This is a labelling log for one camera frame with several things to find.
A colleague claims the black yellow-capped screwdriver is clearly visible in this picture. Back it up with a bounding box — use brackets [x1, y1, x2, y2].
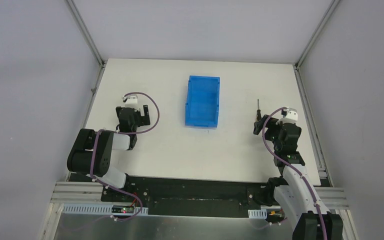
[255, 99, 262, 122]

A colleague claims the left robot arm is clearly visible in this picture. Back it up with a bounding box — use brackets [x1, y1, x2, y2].
[67, 105, 151, 189]

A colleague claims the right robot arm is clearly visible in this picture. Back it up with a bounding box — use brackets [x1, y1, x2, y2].
[252, 111, 344, 240]

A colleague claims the blue plastic bin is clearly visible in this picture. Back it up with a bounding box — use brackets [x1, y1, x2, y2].
[184, 75, 220, 128]

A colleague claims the right controller board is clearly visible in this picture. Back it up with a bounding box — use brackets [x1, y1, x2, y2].
[267, 209, 285, 219]

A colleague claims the controller board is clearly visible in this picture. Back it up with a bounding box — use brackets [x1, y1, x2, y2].
[111, 205, 135, 214]
[267, 209, 285, 219]

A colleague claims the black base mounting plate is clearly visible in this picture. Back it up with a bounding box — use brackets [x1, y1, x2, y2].
[100, 175, 297, 219]

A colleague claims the left controller board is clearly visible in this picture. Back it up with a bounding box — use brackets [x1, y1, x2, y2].
[111, 205, 135, 214]

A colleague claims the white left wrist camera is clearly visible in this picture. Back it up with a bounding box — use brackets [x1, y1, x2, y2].
[123, 94, 138, 108]

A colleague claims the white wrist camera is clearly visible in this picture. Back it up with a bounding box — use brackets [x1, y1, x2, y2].
[123, 94, 138, 108]
[279, 108, 298, 124]

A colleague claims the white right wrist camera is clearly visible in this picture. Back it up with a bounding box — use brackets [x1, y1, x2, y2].
[279, 108, 298, 124]

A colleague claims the aluminium front rail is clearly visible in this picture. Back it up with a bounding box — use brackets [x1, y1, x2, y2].
[50, 181, 349, 210]

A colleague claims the white slotted cable duct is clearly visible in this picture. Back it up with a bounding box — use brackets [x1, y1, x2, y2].
[62, 203, 149, 216]

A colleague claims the left aluminium frame post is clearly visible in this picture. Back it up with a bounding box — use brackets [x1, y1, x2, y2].
[64, 0, 105, 68]

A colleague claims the aluminium frame post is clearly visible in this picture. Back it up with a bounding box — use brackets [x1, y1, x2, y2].
[64, 0, 105, 68]
[295, 0, 342, 69]

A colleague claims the right aluminium frame post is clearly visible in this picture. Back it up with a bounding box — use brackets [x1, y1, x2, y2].
[295, 0, 342, 69]

